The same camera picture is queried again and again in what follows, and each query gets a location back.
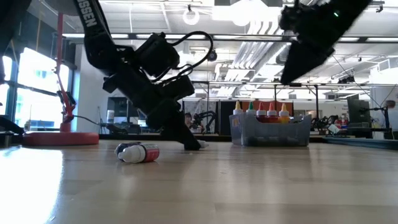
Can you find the red desk lamp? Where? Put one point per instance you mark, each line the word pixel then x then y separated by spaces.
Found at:
pixel 62 138

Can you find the black background robot arm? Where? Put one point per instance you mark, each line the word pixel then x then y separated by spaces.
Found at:
pixel 206 114

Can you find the grey translucent plastic bin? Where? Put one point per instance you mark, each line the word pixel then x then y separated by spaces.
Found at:
pixel 273 133

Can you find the black background monitor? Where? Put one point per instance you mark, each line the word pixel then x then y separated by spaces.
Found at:
pixel 357 112

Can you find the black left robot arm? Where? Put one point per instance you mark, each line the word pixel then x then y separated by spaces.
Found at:
pixel 93 37

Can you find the black ceiling light rail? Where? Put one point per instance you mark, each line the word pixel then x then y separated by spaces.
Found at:
pixel 248 37

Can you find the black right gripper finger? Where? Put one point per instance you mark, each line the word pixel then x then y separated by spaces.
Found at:
pixel 308 59

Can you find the black aluminium table frame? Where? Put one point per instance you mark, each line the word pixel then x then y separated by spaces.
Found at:
pixel 124 137

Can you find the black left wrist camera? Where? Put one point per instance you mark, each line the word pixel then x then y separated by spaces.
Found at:
pixel 155 54

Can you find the person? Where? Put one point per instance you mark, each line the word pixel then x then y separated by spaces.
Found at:
pixel 188 119
pixel 390 118

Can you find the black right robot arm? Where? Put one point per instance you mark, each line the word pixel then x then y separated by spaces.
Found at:
pixel 357 7

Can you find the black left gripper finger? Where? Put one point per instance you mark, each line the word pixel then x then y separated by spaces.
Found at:
pixel 182 133

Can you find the black cabinet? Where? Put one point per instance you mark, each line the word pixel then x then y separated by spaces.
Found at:
pixel 121 107

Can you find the black ceiling camera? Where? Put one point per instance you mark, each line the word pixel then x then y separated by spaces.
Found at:
pixel 342 80

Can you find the small food coloring bottle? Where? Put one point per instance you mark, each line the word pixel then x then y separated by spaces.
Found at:
pixel 129 145
pixel 204 144
pixel 146 153

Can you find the large yellow food coloring bottle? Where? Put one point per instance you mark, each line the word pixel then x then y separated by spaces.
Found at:
pixel 237 110

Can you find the black ceiling spotlight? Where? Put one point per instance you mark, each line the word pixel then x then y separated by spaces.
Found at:
pixel 212 56

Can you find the black background stand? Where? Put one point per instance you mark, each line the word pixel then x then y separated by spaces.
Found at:
pixel 386 121

